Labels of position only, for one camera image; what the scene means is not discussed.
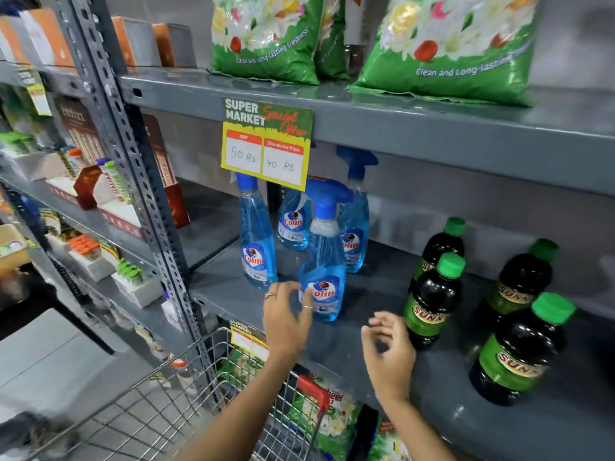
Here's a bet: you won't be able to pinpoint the group of orange capped bottles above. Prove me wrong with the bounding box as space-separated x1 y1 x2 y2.
67 234 102 261

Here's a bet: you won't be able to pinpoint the white display box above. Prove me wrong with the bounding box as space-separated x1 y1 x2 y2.
69 249 117 283
111 272 164 310

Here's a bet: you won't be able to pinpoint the tall brown box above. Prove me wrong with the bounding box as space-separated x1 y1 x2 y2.
141 114 191 229
52 95 107 165

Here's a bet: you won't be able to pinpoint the group of green capped bottles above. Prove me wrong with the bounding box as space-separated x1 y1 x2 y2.
116 258 145 285

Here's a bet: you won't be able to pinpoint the green flowered detergent bag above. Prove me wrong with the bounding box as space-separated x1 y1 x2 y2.
315 0 351 81
217 348 266 396
346 0 542 108
288 374 364 461
367 417 413 461
210 0 325 86

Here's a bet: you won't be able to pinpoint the white and red display tray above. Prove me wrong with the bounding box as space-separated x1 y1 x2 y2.
96 199 145 240
45 165 103 211

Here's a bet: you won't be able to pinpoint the blue cleaner spray bottle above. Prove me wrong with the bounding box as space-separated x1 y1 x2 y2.
336 146 379 274
297 177 355 323
277 187 313 252

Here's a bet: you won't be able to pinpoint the grey metal shelf rack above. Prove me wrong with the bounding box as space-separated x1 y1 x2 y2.
62 0 615 461
0 53 226 360

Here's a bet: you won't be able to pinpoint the person's left hand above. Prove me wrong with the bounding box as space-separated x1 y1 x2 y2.
263 281 314 366

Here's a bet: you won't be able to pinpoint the dark bottle with green cap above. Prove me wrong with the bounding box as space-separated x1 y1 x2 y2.
408 217 467 294
476 238 559 328
469 292 577 407
402 253 467 351

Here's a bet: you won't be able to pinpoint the small yellow price tag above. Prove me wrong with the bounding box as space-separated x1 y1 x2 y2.
26 83 53 117

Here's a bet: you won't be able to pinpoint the small bottle with orange cap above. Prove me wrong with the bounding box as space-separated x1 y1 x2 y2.
59 146 89 178

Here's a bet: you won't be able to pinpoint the person's right forearm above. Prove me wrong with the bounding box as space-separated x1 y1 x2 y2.
379 397 457 461

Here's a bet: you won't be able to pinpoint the blue cleaner bottle with cap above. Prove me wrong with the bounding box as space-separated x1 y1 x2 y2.
235 172 279 290

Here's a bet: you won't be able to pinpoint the clear bottle with orange cap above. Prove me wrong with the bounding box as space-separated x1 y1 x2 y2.
167 354 199 396

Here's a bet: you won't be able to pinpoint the small bottles with coloured caps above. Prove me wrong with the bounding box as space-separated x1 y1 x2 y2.
95 157 132 205

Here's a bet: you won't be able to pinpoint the orange and grey box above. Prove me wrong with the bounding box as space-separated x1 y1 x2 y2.
18 8 76 69
0 16 30 65
111 16 162 68
152 23 198 69

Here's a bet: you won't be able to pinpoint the person's left forearm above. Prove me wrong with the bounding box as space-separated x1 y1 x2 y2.
177 355 299 461

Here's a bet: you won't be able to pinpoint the person's right hand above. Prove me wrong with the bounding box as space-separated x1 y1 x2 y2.
361 311 417 404

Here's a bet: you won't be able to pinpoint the metal wire shopping cart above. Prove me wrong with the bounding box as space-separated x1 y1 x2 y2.
26 326 332 461

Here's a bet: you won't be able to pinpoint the red cart handle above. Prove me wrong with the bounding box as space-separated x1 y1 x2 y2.
296 374 332 419

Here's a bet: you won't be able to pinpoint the green and yellow price sign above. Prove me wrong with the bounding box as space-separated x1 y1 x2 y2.
229 320 270 362
220 97 314 192

